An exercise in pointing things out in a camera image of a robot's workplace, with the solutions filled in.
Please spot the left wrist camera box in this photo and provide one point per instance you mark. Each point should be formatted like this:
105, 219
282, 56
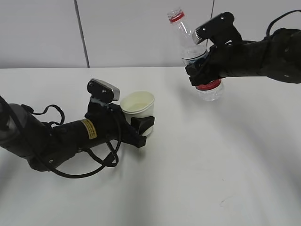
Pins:
102, 91

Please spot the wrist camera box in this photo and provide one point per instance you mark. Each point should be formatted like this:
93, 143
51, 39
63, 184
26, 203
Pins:
102, 91
219, 30

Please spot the white paper cup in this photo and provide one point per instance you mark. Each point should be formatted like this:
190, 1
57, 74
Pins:
139, 104

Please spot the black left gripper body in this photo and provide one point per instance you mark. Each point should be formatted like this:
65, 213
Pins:
110, 124

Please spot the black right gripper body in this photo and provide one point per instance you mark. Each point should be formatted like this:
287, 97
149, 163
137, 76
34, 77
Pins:
214, 68

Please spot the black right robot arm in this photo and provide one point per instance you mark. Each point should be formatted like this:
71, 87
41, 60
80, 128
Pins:
277, 57

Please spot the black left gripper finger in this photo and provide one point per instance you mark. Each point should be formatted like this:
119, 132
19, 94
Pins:
143, 126

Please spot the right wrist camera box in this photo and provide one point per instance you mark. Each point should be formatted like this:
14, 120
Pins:
219, 30

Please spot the clear plastic water bottle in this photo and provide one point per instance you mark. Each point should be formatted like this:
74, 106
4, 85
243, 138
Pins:
190, 53

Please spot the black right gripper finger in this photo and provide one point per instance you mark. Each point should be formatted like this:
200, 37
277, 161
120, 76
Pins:
196, 69

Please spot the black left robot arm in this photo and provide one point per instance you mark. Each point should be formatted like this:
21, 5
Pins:
46, 145

